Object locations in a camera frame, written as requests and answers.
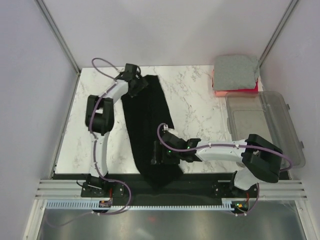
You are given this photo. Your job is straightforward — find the black t-shirt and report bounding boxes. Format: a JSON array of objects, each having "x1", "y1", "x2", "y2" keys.
[{"x1": 121, "y1": 75, "x2": 183, "y2": 190}]

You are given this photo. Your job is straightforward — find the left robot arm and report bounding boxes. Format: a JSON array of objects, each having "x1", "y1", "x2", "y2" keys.
[{"x1": 83, "y1": 63, "x2": 148, "y2": 197}]

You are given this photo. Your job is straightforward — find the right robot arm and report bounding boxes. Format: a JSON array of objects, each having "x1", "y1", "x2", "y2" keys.
[{"x1": 150, "y1": 130, "x2": 283, "y2": 197}]

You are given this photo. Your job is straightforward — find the folded peach t-shirt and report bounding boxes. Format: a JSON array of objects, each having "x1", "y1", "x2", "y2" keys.
[{"x1": 212, "y1": 66, "x2": 260, "y2": 97}]

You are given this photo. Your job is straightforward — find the folded grey t-shirt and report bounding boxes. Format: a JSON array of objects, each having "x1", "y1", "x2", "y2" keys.
[{"x1": 213, "y1": 54, "x2": 260, "y2": 91}]

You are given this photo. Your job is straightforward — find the clear plastic bin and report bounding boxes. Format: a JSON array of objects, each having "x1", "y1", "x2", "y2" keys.
[{"x1": 225, "y1": 91, "x2": 306, "y2": 168}]

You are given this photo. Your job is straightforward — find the folded red t-shirt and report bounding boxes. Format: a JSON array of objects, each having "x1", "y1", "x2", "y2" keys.
[{"x1": 230, "y1": 82, "x2": 259, "y2": 94}]

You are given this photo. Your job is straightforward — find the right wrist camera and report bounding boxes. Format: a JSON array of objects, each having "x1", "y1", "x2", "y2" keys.
[{"x1": 162, "y1": 124, "x2": 177, "y2": 135}]

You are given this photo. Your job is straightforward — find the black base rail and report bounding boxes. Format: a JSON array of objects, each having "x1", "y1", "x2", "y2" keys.
[{"x1": 53, "y1": 173, "x2": 258, "y2": 206}]

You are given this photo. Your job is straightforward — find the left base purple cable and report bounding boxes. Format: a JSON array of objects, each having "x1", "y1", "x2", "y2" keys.
[{"x1": 91, "y1": 177, "x2": 133, "y2": 218}]

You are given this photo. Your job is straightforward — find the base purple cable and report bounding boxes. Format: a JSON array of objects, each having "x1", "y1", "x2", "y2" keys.
[
  {"x1": 231, "y1": 183, "x2": 261, "y2": 218},
  {"x1": 91, "y1": 177, "x2": 133, "y2": 218}
]

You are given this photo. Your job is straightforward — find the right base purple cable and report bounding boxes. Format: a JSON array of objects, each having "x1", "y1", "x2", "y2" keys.
[{"x1": 231, "y1": 183, "x2": 261, "y2": 218}]

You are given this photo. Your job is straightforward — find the white slotted cable duct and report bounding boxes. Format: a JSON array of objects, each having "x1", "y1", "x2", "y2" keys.
[{"x1": 46, "y1": 198, "x2": 251, "y2": 211}]

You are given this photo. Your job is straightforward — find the left aluminium frame post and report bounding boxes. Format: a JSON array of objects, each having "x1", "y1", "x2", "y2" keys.
[{"x1": 34, "y1": 0, "x2": 81, "y2": 76}]

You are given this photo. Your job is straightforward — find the aluminium frame post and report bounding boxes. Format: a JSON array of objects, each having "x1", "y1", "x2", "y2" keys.
[
  {"x1": 259, "y1": 0, "x2": 300, "y2": 69},
  {"x1": 34, "y1": 0, "x2": 81, "y2": 76}
]

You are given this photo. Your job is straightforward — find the right aluminium frame post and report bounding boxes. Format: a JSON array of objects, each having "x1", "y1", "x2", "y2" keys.
[{"x1": 259, "y1": 0, "x2": 300, "y2": 69}]

